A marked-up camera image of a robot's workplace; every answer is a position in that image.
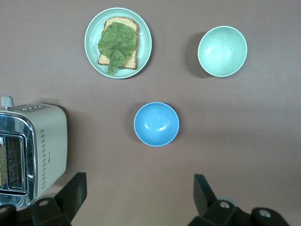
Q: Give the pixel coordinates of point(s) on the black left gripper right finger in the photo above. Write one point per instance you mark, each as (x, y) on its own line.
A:
(209, 209)

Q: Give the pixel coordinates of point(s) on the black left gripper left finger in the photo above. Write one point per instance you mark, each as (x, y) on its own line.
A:
(63, 207)

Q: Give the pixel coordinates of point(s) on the blue bowl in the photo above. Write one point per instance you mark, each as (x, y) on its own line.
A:
(156, 123)

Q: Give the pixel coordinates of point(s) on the light green bowl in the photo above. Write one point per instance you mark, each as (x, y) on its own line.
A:
(222, 51)

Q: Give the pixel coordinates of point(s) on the cream and chrome toaster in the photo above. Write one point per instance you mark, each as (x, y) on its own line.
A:
(51, 131)

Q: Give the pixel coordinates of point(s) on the wholegrain bread slice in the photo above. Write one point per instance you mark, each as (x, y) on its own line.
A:
(130, 63)

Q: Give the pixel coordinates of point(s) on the light green ribbed plate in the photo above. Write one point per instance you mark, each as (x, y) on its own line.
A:
(144, 47)

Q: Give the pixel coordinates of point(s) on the green lettuce leaf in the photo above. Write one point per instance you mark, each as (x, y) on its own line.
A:
(117, 40)

